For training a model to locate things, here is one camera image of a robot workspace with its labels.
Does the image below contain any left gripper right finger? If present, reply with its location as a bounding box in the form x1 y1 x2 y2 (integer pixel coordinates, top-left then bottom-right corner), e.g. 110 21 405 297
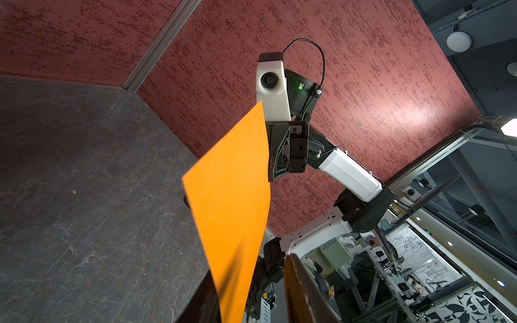
284 254 340 323

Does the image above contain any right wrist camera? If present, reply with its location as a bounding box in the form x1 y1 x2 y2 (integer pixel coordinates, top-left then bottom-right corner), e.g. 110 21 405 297
256 52 322 122

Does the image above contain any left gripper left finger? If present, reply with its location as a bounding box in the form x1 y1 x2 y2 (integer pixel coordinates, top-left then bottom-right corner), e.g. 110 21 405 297
175 271 222 323

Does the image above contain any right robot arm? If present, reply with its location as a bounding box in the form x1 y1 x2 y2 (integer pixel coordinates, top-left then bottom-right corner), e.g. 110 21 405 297
254 121 394 286

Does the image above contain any left corner aluminium post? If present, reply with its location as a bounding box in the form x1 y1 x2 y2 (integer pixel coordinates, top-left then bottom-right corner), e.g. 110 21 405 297
123 0 201 92

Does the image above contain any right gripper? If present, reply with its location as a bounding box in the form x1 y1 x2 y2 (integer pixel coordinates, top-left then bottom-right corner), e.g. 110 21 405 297
266 121 310 182

